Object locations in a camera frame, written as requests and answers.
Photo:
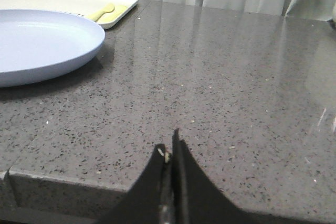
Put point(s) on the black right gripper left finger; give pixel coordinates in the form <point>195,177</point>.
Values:
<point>150,198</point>

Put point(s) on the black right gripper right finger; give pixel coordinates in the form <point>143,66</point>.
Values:
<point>196,198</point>

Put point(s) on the light blue plate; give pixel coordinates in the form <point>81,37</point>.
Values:
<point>38,45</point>

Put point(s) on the yellow spoon on tray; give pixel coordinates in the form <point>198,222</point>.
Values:
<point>97,14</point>

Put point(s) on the cream rectangular tray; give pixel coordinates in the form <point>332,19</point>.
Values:
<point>77,7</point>

